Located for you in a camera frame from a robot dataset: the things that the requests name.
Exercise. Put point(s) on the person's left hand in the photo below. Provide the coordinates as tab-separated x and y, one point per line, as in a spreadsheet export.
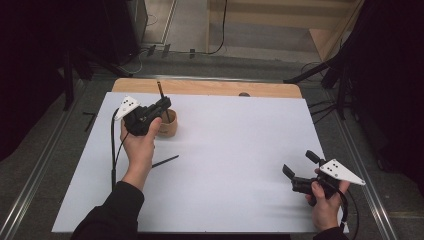
140	150

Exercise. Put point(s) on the wooden table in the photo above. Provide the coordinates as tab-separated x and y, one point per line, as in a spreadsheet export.
206	87

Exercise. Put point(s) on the dark brush with gold ferrule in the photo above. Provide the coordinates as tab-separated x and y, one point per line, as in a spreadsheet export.
160	87

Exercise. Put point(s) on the white table mat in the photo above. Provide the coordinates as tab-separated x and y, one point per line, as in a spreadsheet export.
233	150

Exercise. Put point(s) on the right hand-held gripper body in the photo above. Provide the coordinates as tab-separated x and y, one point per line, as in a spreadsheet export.
336	171

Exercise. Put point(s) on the tan holder with frog figurine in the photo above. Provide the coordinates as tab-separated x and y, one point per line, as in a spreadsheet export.
170	126

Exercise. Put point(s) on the metal floor rail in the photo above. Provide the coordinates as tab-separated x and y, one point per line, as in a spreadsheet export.
40	166
366	186

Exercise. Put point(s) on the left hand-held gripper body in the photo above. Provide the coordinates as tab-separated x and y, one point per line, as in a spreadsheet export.
138	121

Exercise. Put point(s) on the person's right hand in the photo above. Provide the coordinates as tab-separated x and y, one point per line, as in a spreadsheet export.
325	210

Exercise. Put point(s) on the black tripod stand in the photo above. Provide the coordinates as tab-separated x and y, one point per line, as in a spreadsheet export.
341	93

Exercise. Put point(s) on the black cabinet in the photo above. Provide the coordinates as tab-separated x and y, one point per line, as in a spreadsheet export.
123	26

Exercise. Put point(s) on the dark thin brush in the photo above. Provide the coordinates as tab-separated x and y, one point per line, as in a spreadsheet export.
166	160

